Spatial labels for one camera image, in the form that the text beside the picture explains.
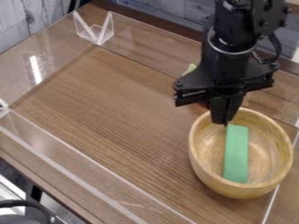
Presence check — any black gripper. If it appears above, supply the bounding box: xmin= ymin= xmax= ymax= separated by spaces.
xmin=172 ymin=29 xmax=280 ymax=125

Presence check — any green rectangular block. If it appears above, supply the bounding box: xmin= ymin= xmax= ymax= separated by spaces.
xmin=223 ymin=124 xmax=248 ymax=183

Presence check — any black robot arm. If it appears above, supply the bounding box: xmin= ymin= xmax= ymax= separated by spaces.
xmin=172 ymin=0 xmax=288 ymax=125

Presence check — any brown wooden bowl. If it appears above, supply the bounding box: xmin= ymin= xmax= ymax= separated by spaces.
xmin=188 ymin=108 xmax=294 ymax=200

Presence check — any red plush strawberry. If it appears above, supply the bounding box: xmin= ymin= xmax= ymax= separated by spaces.
xmin=182 ymin=63 xmax=196 ymax=76

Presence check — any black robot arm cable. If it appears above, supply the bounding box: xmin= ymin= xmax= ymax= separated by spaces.
xmin=252 ymin=33 xmax=283 ymax=65

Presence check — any clear acrylic corner bracket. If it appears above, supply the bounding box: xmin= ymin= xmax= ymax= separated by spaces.
xmin=72 ymin=11 xmax=115 ymax=46

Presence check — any clear acrylic front wall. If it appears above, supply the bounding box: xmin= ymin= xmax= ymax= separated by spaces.
xmin=0 ymin=105 xmax=196 ymax=224

